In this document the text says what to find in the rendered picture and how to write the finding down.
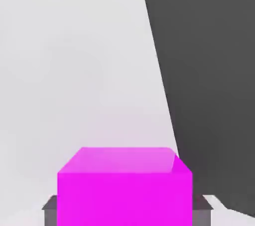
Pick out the small magenta cube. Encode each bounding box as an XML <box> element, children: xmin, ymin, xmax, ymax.
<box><xmin>57</xmin><ymin>146</ymin><xmax>193</xmax><ymax>226</ymax></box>

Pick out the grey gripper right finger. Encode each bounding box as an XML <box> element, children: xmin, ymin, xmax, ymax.
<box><xmin>192</xmin><ymin>194</ymin><xmax>255</xmax><ymax>226</ymax></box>

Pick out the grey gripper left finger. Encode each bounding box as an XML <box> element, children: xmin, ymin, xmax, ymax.
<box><xmin>11</xmin><ymin>195</ymin><xmax>59</xmax><ymax>226</ymax></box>

